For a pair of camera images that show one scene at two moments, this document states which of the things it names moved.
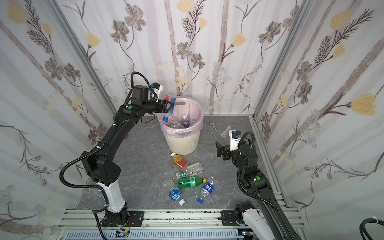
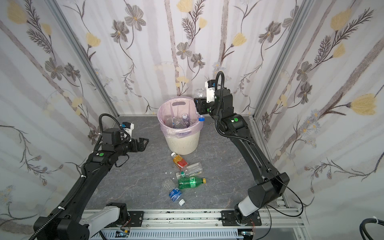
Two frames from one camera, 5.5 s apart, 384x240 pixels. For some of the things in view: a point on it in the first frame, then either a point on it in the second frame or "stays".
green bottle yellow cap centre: [187, 182] stays
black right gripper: [224, 150] → [199, 106]
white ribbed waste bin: [184, 146] stays
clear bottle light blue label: [175, 124] stays
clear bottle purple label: [185, 120] stays
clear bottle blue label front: [174, 192] stays
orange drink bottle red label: [180, 163] stays
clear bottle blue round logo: [208, 188] → [200, 93]
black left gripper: [163, 106] → [136, 145]
